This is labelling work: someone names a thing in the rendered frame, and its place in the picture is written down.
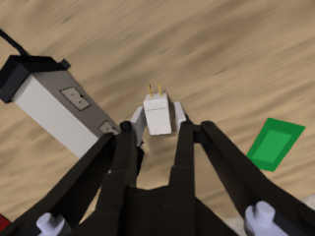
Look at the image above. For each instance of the white charger with yellow prongs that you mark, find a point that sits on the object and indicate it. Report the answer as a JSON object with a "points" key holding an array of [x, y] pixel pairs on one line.
{"points": [[157, 113]]}

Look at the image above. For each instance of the black cable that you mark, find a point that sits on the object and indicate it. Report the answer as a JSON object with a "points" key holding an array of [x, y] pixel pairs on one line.
{"points": [[9, 39], [21, 51]]}

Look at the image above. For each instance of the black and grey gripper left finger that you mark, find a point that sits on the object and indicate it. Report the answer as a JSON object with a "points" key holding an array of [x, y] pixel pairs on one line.
{"points": [[65, 205]]}

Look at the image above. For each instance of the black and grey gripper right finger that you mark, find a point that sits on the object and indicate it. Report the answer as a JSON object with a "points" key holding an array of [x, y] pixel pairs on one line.
{"points": [[266, 208]]}

